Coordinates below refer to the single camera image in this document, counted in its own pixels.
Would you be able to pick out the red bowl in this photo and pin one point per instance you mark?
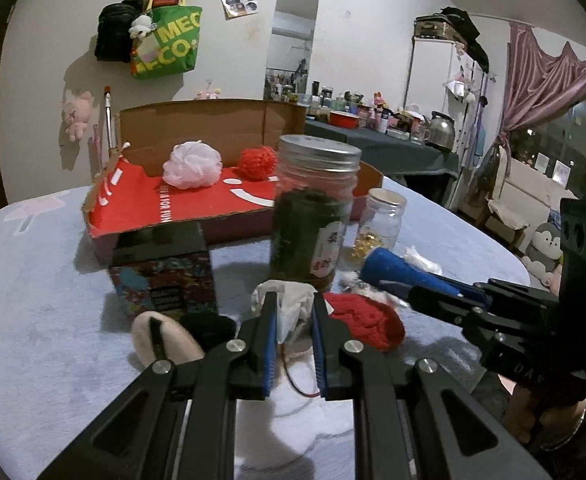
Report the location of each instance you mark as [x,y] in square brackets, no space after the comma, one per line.
[344,120]

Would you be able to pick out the pink plush toy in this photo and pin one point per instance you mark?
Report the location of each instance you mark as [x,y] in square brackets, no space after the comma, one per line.
[78,115]

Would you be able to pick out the metal kettle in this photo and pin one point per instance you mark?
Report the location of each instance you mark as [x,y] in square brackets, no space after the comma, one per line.
[440,132]

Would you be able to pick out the green tote bag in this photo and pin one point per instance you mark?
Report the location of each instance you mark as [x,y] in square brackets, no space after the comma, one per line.
[170,45]

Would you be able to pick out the white chair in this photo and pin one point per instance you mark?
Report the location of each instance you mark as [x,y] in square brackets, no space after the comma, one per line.
[523,195]

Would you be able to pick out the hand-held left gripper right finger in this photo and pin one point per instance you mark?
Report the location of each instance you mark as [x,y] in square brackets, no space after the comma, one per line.
[319,345]

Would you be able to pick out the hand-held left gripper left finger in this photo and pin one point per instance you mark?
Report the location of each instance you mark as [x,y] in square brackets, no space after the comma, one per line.
[270,340]

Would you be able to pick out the black backpack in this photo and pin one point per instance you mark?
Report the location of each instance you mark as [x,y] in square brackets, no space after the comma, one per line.
[115,30]

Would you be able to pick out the pink curtain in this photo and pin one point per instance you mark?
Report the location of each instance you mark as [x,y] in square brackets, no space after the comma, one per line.
[538,80]

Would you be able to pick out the white fuzzy plush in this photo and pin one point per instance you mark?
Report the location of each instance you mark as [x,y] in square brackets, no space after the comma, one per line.
[358,287]

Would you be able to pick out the person's right hand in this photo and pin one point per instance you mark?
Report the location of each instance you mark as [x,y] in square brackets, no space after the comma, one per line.
[543,415]

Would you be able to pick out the blue sock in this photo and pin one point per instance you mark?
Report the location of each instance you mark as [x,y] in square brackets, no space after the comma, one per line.
[398,270]

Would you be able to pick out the pale pink bath pouf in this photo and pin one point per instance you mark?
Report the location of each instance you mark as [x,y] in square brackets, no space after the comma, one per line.
[191,165]

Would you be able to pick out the white cloth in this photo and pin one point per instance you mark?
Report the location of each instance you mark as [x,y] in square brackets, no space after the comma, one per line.
[293,305]

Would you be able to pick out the red lined cardboard box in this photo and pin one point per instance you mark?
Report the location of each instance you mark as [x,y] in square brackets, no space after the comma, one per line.
[198,200]

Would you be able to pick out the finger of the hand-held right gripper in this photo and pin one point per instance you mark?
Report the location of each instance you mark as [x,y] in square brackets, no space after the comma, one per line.
[513,292]
[438,302]

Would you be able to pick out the dark patterned box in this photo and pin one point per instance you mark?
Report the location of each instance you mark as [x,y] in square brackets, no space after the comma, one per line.
[163,270]

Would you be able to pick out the window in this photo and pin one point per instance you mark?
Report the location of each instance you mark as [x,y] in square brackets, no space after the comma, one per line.
[573,145]

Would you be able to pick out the table with dark green cloth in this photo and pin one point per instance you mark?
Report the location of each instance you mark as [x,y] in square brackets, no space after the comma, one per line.
[398,152]

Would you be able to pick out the small panda plush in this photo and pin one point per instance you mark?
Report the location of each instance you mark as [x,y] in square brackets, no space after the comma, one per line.
[140,26]

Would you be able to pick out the black scrunchie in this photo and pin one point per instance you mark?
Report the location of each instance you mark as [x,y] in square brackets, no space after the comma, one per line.
[208,327]

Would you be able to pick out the dark clothes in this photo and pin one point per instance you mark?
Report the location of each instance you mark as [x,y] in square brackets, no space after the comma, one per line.
[465,27]

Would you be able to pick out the white wardrobe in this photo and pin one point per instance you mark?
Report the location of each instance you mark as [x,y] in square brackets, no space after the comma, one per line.
[433,80]

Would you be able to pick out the grey penguin plush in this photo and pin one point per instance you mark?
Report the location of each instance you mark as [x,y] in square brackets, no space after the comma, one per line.
[543,250]

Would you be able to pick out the small jar with yellow capsules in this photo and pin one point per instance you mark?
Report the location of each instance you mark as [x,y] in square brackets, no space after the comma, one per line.
[380,225]

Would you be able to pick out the wall mirror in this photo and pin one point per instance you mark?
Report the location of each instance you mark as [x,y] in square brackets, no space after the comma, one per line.
[293,35]

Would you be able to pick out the large jar with green contents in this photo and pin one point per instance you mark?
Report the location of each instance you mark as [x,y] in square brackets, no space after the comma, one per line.
[303,230]

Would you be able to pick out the red pompom ball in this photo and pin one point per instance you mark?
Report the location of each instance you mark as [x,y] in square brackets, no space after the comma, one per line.
[256,162]

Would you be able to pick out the red knitted ball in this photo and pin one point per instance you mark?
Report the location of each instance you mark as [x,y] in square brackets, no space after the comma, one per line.
[363,320]

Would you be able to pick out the white cotton wad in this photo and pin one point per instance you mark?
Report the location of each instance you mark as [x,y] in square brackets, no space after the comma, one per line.
[423,260]

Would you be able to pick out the row of bottles and jars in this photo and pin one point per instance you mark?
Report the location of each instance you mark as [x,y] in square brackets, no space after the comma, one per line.
[368,107]

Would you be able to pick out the beige and black plush item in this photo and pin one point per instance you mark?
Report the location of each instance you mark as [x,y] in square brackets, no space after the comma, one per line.
[178,340]

